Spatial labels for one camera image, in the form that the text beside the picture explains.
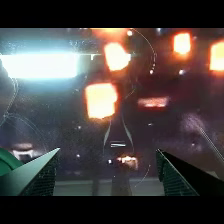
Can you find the green garment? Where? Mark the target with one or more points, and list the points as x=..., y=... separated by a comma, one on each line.
x=7, y=160

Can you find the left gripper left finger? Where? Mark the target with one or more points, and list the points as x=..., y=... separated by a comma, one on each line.
x=31, y=176

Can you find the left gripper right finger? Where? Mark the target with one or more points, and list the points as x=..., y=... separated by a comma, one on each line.
x=186, y=176

